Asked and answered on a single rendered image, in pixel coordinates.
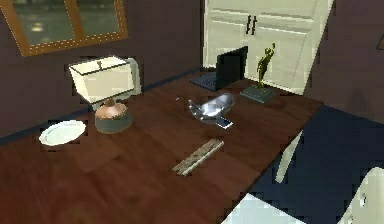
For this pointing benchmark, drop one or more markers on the brown wooden dining table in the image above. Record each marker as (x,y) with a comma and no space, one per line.
(140,180)

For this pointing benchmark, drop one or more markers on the white double door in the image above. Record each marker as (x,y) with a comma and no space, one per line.
(283,43)

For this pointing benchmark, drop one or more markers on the grey wooden measuring stick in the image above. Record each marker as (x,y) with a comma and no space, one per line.
(198,157)

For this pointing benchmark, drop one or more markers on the gold figure statue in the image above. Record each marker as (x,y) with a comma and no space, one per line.
(261,75)

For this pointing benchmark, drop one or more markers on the white chair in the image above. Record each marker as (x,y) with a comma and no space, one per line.
(365,200)
(263,211)

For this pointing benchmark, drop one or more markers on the white shade table lamp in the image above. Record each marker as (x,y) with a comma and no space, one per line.
(103,80)

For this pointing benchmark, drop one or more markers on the wood framed window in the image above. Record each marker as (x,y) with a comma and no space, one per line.
(66,23)

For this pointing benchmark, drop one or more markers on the black laptop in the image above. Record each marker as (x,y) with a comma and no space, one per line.
(226,70)

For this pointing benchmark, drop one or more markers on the dark smartphone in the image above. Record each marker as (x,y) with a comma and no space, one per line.
(224,122)

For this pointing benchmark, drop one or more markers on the white round plate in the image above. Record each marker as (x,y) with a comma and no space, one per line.
(62,132)

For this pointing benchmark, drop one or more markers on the framed wall picture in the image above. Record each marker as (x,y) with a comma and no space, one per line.
(380,43)

